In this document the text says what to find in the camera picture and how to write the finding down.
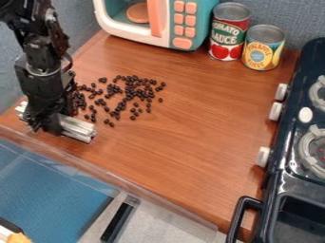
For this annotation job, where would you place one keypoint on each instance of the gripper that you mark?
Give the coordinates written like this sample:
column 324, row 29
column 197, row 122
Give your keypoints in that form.
column 42, row 85

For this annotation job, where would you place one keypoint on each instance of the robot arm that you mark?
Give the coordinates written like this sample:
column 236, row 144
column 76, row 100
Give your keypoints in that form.
column 40, row 34

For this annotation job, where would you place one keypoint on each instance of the pile of black bits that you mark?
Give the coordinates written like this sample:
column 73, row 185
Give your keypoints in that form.
column 127, row 91

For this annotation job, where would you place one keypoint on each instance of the toy stove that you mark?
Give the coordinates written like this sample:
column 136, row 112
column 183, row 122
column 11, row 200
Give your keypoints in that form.
column 296, row 158

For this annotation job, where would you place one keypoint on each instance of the yellow pineapple can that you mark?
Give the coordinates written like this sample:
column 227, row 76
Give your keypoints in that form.
column 262, row 50

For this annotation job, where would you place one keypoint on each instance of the red tomato can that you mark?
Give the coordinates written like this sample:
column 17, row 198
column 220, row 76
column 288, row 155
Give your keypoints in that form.
column 228, row 34

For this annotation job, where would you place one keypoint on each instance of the toy microwave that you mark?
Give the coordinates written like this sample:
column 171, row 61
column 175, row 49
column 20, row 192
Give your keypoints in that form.
column 169, row 22

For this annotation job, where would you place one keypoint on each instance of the silver metal bar tool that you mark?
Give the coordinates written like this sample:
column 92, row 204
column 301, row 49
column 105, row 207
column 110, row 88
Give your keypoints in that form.
column 78, row 128

